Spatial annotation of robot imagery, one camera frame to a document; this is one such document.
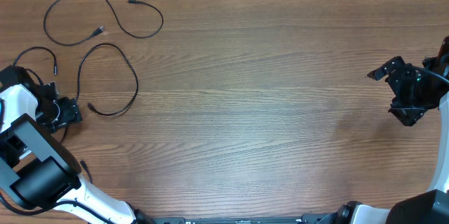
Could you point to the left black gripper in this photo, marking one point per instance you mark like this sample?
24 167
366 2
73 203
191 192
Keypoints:
70 112

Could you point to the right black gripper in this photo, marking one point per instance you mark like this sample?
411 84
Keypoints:
409 114

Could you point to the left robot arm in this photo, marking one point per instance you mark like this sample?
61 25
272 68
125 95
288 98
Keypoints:
38 173

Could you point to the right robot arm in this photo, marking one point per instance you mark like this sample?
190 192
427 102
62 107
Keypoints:
431 206

